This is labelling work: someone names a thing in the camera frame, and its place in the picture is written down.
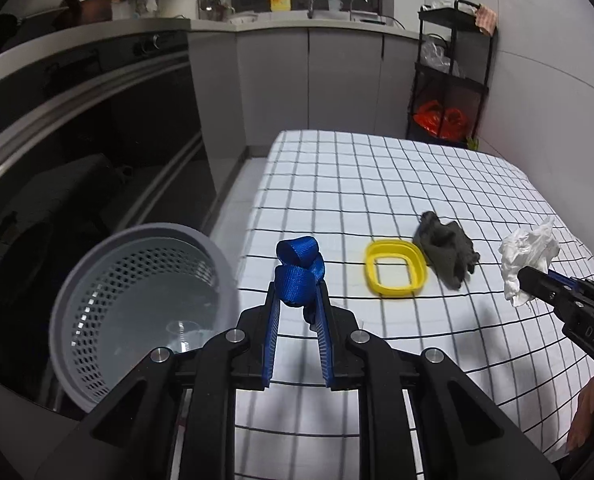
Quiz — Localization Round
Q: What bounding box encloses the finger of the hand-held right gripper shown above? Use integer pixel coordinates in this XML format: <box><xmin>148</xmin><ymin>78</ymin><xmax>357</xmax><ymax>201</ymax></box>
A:
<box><xmin>518</xmin><ymin>266</ymin><xmax>579</xmax><ymax>312</ymax></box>

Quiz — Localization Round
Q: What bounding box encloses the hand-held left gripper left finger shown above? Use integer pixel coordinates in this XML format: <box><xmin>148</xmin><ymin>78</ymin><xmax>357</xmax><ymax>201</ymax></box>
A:
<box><xmin>34</xmin><ymin>282</ymin><xmax>283</xmax><ymax>480</ymax></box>

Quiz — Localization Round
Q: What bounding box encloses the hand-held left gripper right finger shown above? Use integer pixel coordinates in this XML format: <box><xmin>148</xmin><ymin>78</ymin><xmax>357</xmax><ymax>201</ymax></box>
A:
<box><xmin>313</xmin><ymin>280</ymin><xmax>563</xmax><ymax>480</ymax></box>

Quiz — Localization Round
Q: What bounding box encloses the white tissue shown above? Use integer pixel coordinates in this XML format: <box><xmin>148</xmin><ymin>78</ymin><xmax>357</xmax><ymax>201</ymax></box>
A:
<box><xmin>498</xmin><ymin>216</ymin><xmax>562</xmax><ymax>308</ymax></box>

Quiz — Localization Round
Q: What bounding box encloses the blue webbing strap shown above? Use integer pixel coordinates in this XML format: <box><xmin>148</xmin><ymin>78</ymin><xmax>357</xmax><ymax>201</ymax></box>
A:
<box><xmin>274</xmin><ymin>236</ymin><xmax>328</xmax><ymax>331</ymax></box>

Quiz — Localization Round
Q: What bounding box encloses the clear plastic cup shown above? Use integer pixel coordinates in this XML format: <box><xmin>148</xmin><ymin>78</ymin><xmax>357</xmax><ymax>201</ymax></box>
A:
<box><xmin>166</xmin><ymin>320</ymin><xmax>200</xmax><ymax>356</ymax></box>

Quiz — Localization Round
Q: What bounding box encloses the grey perforated plastic basket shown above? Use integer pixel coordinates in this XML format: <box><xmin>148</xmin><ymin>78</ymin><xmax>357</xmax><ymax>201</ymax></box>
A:
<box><xmin>48</xmin><ymin>222</ymin><xmax>240</xmax><ymax>413</ymax></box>

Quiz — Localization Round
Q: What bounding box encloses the person's right hand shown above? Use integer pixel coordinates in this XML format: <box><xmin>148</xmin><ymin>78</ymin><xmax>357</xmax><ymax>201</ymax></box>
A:
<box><xmin>566</xmin><ymin>372</ymin><xmax>594</xmax><ymax>456</ymax></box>

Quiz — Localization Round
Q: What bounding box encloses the dark grey cloth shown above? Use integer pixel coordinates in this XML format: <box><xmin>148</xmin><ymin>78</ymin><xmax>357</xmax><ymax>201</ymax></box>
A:
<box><xmin>413</xmin><ymin>211</ymin><xmax>480</xmax><ymax>291</ymax></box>

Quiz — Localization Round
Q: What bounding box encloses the white checked tablecloth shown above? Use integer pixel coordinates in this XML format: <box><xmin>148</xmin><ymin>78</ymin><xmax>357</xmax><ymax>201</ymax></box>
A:
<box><xmin>232</xmin><ymin>130</ymin><xmax>594</xmax><ymax>466</ymax></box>

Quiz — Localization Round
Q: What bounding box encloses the red plastic bag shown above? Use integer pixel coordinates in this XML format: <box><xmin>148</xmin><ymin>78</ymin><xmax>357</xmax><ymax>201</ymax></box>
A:
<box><xmin>413</xmin><ymin>101</ymin><xmax>469</xmax><ymax>138</ymax></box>

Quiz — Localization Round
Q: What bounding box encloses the black rolling rack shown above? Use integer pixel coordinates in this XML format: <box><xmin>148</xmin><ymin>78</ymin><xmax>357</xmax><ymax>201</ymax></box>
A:
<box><xmin>406</xmin><ymin>0</ymin><xmax>498</xmax><ymax>150</ymax></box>

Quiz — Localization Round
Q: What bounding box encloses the clear bag on rack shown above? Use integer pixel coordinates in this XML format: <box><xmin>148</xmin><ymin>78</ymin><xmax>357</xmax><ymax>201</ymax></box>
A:
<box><xmin>422</xmin><ymin>35</ymin><xmax>460</xmax><ymax>76</ymax></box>

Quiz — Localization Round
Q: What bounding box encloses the grey kitchen cabinet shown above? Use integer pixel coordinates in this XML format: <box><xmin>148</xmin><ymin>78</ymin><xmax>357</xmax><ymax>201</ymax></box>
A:
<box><xmin>187</xmin><ymin>12</ymin><xmax>420</xmax><ymax>161</ymax></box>

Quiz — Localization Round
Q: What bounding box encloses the pink cloth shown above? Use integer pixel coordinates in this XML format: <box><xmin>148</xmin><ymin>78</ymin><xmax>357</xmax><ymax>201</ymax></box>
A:
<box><xmin>474</xmin><ymin>5</ymin><xmax>498</xmax><ymax>37</ymax></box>

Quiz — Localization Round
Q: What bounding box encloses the black built-in oven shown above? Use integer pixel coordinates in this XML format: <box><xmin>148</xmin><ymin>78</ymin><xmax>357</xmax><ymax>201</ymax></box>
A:
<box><xmin>0</xmin><ymin>30</ymin><xmax>218</xmax><ymax>411</ymax></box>

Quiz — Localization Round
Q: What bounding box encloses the copper pot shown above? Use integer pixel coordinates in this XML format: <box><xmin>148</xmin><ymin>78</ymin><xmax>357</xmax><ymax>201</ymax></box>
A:
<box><xmin>59</xmin><ymin>0</ymin><xmax>115</xmax><ymax>27</ymax></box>

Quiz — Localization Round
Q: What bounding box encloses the yellow plastic ring frame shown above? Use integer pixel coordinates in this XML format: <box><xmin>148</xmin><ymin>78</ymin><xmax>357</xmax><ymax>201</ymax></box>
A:
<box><xmin>364</xmin><ymin>239</ymin><xmax>430</xmax><ymax>298</ymax></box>

